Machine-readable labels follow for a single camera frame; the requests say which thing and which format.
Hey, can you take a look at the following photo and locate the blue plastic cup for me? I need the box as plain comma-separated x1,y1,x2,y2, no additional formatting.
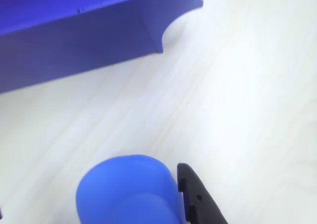
75,154,187,224

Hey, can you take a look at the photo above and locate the blue rectangular box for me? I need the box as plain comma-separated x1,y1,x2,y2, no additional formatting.
0,0,204,95

